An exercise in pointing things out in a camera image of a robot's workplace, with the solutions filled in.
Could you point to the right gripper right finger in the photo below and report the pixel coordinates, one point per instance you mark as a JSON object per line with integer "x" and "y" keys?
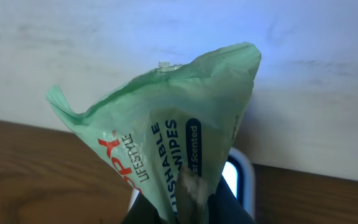
{"x": 224, "y": 207}

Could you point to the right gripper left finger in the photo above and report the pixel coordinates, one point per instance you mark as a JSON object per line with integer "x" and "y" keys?
{"x": 142, "y": 212}

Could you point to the teal snack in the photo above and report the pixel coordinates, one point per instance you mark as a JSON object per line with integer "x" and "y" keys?
{"x": 168, "y": 132}

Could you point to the white barcode scanner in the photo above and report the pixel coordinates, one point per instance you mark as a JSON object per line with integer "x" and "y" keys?
{"x": 241, "y": 177}

